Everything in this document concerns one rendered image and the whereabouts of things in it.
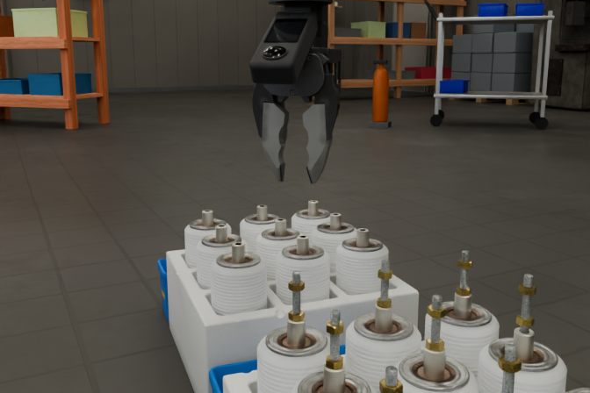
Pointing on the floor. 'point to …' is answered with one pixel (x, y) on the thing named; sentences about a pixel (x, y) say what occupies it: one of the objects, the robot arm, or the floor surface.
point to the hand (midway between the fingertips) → (295, 172)
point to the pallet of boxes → (494, 60)
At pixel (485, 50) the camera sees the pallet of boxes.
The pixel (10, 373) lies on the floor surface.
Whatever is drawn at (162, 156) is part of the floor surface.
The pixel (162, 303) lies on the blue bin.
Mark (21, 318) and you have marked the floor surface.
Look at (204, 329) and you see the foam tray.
